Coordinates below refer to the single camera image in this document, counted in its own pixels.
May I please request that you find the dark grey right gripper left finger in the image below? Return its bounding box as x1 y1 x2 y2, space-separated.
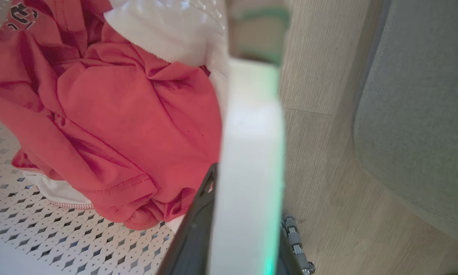
156 163 218 275

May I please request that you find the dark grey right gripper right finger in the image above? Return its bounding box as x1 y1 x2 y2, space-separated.
276 214 316 275

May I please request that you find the white perforated plastic laundry basket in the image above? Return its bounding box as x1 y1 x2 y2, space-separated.
0 0 292 275

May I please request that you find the red shirt with black print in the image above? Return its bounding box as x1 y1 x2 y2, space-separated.
0 0 223 230

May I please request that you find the white cloth garment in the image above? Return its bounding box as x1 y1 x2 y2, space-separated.
104 0 229 71

